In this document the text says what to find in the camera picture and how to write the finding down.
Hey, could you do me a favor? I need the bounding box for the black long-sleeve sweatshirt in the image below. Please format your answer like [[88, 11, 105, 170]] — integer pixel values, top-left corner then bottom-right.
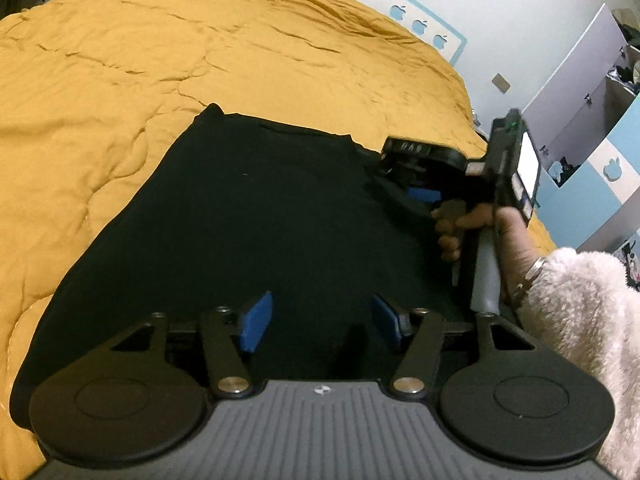
[[9, 102, 501, 432]]

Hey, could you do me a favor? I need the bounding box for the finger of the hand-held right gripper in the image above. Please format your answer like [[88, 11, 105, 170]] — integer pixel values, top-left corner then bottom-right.
[[367, 167, 443, 216]]

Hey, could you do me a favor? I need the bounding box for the silver bracelet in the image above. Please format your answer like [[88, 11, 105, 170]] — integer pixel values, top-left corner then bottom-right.
[[511, 256, 547, 307]]

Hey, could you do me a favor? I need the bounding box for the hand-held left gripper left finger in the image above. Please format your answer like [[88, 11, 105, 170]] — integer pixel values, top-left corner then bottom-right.
[[107, 290, 274, 397]]

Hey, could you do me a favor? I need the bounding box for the blue and white wardrobe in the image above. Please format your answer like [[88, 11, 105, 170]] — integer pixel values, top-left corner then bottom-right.
[[537, 7, 640, 293]]

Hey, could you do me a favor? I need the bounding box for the white and blue headboard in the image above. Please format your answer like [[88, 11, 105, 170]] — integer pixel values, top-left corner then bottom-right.
[[295, 0, 469, 67]]

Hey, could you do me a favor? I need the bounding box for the mustard yellow bed quilt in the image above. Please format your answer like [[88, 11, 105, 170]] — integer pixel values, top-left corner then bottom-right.
[[0, 0, 562, 480]]

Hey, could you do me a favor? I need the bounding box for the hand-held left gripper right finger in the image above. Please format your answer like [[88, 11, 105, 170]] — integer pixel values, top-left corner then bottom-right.
[[371, 292, 540, 397]]

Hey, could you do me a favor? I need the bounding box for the grey wardrobe door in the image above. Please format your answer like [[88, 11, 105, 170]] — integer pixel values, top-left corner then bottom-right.
[[520, 3, 632, 189]]

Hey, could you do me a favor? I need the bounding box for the person's right hand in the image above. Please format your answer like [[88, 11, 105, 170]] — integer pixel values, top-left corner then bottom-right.
[[432, 201, 540, 307]]

